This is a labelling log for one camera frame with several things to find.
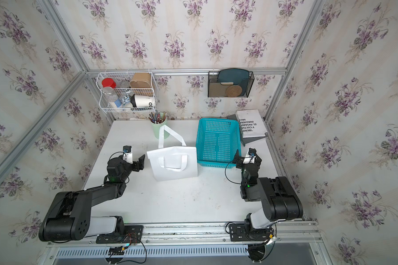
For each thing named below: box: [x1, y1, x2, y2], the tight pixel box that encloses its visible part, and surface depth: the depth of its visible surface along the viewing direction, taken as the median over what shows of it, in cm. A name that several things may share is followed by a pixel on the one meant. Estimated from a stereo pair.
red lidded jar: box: [101, 77, 117, 89], surface depth 94 cm
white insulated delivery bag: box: [146, 124, 199, 182], surface depth 78 cm
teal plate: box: [216, 68, 250, 90], surface depth 94 cm
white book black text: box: [235, 108, 268, 139], surface depth 109 cm
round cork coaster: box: [225, 84, 243, 98], surface depth 100 cm
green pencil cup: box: [149, 112, 170, 140], surface depth 100 cm
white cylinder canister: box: [134, 94, 156, 108], surface depth 95 cm
